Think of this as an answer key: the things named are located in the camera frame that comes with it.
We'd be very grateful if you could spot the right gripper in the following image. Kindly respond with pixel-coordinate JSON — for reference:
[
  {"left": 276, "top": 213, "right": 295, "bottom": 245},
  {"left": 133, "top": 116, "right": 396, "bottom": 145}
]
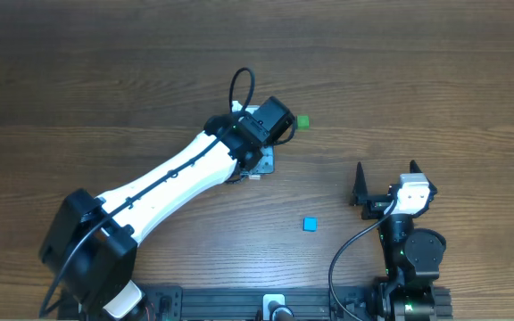
[{"left": 350, "top": 159, "right": 439, "bottom": 220}]

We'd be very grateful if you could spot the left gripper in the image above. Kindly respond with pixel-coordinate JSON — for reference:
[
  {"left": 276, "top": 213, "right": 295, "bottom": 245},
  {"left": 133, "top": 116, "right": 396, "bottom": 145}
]
[{"left": 237, "top": 144, "right": 277, "bottom": 179}]

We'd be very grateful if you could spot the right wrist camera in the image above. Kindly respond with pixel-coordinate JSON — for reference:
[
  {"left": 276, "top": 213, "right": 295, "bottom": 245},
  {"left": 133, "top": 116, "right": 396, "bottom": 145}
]
[{"left": 389, "top": 172, "right": 432, "bottom": 218}]

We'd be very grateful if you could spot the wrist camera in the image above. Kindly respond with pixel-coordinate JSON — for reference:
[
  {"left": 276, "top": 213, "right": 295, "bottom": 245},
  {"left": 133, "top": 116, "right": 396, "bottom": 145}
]
[
  {"left": 231, "top": 100, "right": 261, "bottom": 114},
  {"left": 389, "top": 172, "right": 432, "bottom": 218}
]

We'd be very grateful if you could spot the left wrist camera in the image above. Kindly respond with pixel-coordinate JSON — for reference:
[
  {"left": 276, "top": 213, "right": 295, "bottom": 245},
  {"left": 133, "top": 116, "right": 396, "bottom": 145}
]
[{"left": 231, "top": 100, "right": 261, "bottom": 114}]

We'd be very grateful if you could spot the mounting rail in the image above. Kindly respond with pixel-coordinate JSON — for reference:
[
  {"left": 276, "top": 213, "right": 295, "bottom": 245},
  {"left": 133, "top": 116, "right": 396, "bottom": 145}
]
[{"left": 58, "top": 284, "right": 454, "bottom": 321}]

